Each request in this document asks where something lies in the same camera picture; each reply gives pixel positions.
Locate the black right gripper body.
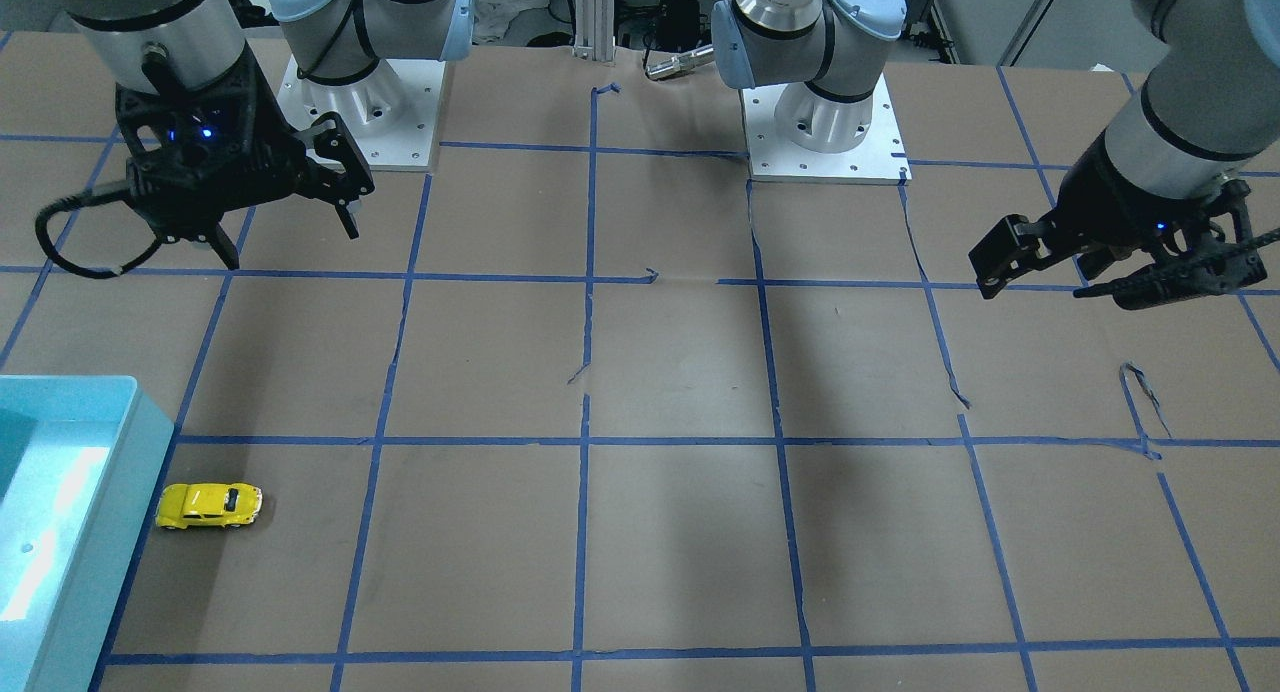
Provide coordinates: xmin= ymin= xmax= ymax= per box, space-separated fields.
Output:
xmin=115 ymin=43 xmax=310 ymax=246

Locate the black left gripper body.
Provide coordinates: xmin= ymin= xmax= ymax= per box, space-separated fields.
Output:
xmin=1051 ymin=136 xmax=1253 ymax=279

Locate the yellow beetle toy car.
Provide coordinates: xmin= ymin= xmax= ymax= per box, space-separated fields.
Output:
xmin=155 ymin=482 xmax=264 ymax=531

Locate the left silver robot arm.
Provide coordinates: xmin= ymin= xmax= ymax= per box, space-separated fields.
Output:
xmin=710 ymin=0 xmax=1279 ymax=310

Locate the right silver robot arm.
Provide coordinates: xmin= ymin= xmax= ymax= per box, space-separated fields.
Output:
xmin=35 ymin=0 xmax=474 ymax=279

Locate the teal plastic storage bin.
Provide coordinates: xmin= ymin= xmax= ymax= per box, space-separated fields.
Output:
xmin=1 ymin=376 xmax=174 ymax=691

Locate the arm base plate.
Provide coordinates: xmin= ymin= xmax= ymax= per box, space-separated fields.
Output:
xmin=276 ymin=58 xmax=449 ymax=171
xmin=740 ymin=74 xmax=913 ymax=185

